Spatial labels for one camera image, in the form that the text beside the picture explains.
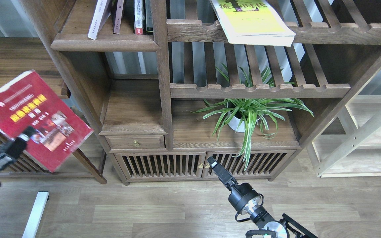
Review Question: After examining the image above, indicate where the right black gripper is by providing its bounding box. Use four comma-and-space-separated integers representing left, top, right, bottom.
207, 156, 264, 215

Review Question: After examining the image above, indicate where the yellow green book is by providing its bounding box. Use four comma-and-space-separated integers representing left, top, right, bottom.
210, 0, 295, 47

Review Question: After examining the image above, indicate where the white and purple book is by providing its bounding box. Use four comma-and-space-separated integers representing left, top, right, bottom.
87, 0, 112, 40

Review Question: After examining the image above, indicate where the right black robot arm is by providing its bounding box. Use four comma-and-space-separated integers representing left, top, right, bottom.
207, 156, 316, 238

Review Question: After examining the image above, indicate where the light wooden shelf unit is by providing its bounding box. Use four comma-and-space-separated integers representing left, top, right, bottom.
305, 45, 381, 178

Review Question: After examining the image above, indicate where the dark slatted wooden rack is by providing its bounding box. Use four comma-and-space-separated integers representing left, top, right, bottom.
0, 132, 107, 184

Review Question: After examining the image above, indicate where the white plant pot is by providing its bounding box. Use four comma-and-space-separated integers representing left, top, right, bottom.
227, 112, 245, 133

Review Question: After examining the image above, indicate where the green spider plant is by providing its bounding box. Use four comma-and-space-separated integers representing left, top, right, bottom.
192, 63, 314, 171

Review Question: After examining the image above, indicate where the white bar on floor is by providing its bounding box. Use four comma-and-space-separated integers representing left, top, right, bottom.
22, 191, 49, 238

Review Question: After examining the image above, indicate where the dark wooden side table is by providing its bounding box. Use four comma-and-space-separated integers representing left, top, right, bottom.
0, 37, 106, 174

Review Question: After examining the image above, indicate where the brass drawer knob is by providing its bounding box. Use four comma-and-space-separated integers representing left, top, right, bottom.
133, 140, 140, 148

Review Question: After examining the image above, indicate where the dark wooden bookshelf cabinet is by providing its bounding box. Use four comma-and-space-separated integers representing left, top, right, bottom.
20, 0, 381, 185

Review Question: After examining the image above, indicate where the red white upright book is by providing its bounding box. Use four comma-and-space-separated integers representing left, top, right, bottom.
134, 0, 144, 35

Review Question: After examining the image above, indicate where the dark upright book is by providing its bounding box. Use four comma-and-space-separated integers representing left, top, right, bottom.
144, 0, 154, 35

